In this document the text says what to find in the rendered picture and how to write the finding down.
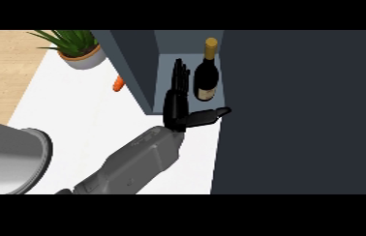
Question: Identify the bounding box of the grey round metal pot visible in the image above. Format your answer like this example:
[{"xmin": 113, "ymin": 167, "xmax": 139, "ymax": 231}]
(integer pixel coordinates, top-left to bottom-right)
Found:
[{"xmin": 0, "ymin": 123, "xmax": 55, "ymax": 195}]

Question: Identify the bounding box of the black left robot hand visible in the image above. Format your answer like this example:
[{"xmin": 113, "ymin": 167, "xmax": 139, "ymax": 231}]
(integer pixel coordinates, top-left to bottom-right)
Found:
[{"xmin": 161, "ymin": 57, "xmax": 234, "ymax": 133}]

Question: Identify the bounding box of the green plant in grey pot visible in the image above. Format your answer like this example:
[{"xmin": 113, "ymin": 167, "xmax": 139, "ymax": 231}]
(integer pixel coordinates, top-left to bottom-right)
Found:
[{"xmin": 26, "ymin": 29, "xmax": 110, "ymax": 71}]

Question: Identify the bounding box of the dark wine bottle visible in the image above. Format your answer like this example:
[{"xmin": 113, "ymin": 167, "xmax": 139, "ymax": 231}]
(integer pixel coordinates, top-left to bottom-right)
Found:
[{"xmin": 192, "ymin": 37, "xmax": 222, "ymax": 103}]

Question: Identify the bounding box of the dark grey cabinet door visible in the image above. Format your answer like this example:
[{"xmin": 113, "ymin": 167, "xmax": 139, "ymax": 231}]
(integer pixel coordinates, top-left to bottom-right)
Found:
[{"xmin": 210, "ymin": 29, "xmax": 366, "ymax": 195}]

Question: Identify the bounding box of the grey open cabinet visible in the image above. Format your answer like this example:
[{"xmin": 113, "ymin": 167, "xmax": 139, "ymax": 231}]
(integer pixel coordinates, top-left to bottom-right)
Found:
[{"xmin": 89, "ymin": 29, "xmax": 226, "ymax": 116}]

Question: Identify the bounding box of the orange carrot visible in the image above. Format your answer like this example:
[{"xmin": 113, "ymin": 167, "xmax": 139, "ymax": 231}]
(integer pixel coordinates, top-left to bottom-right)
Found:
[{"xmin": 113, "ymin": 74, "xmax": 126, "ymax": 93}]

